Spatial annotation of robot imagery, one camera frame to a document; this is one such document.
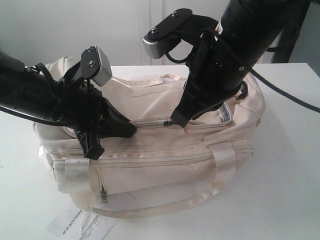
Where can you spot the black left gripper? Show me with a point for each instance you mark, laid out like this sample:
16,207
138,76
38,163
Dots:
82,107

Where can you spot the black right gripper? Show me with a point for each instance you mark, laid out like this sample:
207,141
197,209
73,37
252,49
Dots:
215,76

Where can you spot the gold zipper pull charm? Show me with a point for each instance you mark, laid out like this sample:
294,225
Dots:
188,126

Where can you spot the cream fabric duffel bag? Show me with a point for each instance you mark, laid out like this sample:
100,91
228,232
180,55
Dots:
160,169

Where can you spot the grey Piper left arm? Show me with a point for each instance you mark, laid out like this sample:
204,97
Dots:
28,92

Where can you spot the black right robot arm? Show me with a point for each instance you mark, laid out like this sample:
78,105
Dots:
249,27

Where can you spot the small grey paper tag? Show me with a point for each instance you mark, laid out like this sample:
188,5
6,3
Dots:
95,227

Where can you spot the white Tonlion paper tag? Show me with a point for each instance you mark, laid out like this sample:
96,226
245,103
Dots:
67,225

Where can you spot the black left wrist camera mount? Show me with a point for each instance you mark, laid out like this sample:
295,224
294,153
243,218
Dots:
93,65

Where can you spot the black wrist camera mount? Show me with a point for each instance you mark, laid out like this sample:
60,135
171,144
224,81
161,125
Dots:
93,65
180,25

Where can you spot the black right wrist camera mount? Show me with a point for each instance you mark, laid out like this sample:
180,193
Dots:
180,25

